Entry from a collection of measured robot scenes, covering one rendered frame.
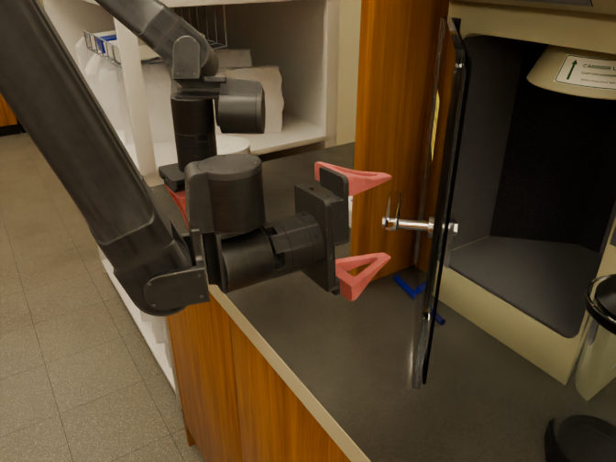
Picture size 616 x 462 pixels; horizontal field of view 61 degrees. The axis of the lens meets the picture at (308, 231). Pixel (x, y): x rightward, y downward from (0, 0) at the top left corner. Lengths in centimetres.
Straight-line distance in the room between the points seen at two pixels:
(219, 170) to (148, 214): 7
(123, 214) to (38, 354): 204
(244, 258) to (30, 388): 189
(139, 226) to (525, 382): 57
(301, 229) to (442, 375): 36
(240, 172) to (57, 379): 193
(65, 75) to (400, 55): 52
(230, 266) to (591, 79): 47
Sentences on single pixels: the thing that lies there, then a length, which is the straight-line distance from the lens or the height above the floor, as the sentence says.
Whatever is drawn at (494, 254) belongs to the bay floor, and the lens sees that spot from 93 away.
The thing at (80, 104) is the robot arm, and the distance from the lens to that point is 43.
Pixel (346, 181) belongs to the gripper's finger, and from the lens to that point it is 50.
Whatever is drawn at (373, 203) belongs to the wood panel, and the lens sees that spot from 87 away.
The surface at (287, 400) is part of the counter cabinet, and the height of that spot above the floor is 81.
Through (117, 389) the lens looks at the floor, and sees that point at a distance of 219.
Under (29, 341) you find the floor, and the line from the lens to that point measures 256.
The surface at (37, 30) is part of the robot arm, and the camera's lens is 43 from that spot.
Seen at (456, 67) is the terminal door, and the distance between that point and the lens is 49.
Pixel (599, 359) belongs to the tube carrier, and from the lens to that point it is 60.
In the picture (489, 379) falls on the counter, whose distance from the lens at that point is 79.
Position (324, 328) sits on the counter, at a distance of 84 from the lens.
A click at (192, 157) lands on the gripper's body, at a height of 121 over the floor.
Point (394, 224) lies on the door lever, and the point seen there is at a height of 120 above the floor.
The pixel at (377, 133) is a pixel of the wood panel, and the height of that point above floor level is 122.
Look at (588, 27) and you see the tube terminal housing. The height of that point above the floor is 139.
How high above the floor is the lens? 147
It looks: 28 degrees down
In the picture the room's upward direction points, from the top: straight up
